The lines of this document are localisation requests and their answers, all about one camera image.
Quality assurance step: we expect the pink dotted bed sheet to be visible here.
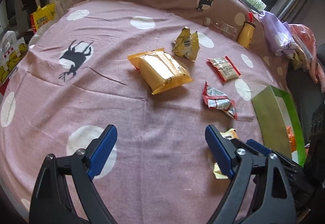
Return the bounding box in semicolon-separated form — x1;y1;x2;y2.
0;0;295;224

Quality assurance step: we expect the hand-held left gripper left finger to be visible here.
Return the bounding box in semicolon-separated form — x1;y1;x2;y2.
29;124;118;224

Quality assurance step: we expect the large yellow snack packet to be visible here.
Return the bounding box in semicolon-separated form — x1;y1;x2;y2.
127;48;193;95

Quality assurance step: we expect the yellow drink bottle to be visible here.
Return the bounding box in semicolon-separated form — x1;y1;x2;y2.
237;21;256;49

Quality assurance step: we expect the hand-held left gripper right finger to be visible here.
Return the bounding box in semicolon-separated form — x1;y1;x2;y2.
205;125;296;224

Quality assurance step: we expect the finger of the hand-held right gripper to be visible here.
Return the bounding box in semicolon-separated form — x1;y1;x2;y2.
246;139;305;181
230;138;252;149

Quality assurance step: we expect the yellow green snack packet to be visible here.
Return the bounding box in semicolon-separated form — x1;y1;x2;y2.
212;128;239;179

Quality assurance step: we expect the green cardboard box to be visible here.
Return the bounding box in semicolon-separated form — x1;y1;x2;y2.
251;85;306;166

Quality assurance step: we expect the orange snack packet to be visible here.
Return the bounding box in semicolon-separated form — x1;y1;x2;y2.
286;126;297;152

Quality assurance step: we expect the pink orange cloth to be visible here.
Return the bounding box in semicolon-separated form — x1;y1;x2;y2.
289;23;325;83

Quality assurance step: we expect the lilac plastic bag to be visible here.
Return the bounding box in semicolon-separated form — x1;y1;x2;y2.
259;10;301;58

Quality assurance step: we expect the red snack packet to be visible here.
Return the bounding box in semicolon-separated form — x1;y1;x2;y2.
202;81;238;121
206;56;241;83

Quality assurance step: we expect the clear plastic bottle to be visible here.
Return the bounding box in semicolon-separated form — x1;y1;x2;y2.
204;17;239;41

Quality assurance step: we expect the yellow wrapper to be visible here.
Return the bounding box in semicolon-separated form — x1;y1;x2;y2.
171;26;201;62

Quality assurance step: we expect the yellow carton box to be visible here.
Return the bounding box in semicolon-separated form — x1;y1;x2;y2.
30;3;56;34

